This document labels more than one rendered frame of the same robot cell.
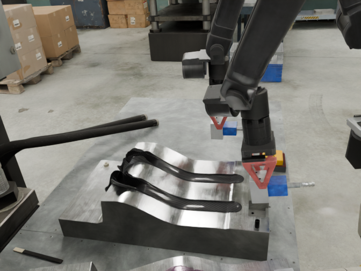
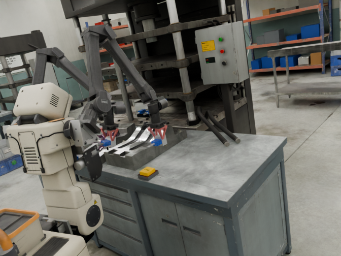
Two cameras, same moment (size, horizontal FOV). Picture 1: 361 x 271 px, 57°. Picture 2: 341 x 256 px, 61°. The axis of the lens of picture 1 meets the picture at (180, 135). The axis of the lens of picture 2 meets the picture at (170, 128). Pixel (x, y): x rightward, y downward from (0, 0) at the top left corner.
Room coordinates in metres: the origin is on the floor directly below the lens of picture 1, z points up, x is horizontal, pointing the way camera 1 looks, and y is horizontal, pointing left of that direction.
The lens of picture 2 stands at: (1.70, -1.43, 1.48)
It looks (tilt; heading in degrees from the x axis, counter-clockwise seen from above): 17 degrees down; 119
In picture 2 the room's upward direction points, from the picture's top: 12 degrees counter-clockwise
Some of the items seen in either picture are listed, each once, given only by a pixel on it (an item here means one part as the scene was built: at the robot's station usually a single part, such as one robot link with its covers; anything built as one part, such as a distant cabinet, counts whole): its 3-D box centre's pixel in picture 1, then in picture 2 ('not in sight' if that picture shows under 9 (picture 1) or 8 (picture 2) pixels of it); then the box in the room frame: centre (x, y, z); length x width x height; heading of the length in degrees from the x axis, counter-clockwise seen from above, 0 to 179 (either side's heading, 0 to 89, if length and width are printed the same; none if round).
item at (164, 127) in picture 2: not in sight; (159, 131); (0.90, -0.12, 0.99); 0.07 x 0.07 x 0.09; 75
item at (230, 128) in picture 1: (233, 128); (155, 142); (0.87, -0.16, 0.94); 0.13 x 0.05 x 0.05; 75
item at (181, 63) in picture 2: not in sight; (160, 67); (0.34, 1.04, 1.20); 1.29 x 0.83 x 0.19; 166
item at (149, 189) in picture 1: (172, 178); (142, 134); (0.67, 0.03, 0.92); 0.35 x 0.16 x 0.09; 76
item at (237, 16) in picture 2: not in sight; (192, 86); (0.43, 1.49, 0.90); 1.31 x 0.16 x 1.80; 166
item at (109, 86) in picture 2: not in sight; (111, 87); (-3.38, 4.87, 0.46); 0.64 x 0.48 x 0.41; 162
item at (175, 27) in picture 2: not in sight; (154, 40); (0.33, 1.03, 1.45); 1.29 x 0.82 x 0.19; 166
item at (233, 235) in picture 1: (168, 191); (146, 140); (0.68, 0.04, 0.87); 0.50 x 0.26 x 0.14; 76
